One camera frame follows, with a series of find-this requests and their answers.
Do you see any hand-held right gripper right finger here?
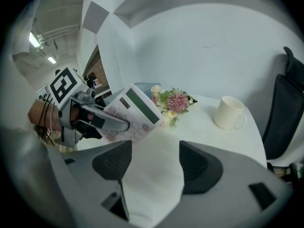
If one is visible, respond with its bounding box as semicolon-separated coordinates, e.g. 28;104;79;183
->
161;141;294;228

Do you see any flower bouquet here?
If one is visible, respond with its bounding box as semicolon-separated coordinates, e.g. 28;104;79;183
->
151;84;198;128

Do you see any white table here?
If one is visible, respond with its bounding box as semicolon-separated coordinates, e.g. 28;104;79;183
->
76;93;268;220

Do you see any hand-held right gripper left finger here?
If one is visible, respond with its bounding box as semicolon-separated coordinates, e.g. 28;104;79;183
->
47;140;133;222

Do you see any pale pink calculator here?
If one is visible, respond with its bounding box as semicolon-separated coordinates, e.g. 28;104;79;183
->
97;83;165;144

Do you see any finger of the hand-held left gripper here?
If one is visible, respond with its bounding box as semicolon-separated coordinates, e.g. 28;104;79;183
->
80;103;130;132
78;124;103;139

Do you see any white cup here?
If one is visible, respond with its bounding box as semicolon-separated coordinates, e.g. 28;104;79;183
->
213;95;247;131

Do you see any black office chair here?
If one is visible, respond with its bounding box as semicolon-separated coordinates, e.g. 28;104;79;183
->
262;46;304;190

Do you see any person's left forearm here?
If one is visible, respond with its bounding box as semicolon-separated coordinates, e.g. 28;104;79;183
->
28;98;63;132

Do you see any person's left hand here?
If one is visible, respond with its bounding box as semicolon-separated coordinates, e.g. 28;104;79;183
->
70;104;95;123

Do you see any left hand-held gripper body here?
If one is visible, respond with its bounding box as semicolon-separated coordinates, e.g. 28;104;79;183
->
46;66;97;148

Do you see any gripper cable bundle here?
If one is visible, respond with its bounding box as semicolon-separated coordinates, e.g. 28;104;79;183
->
39;98;56;147

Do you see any person's white shirt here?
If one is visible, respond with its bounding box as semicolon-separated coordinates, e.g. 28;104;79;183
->
0;44;50;211

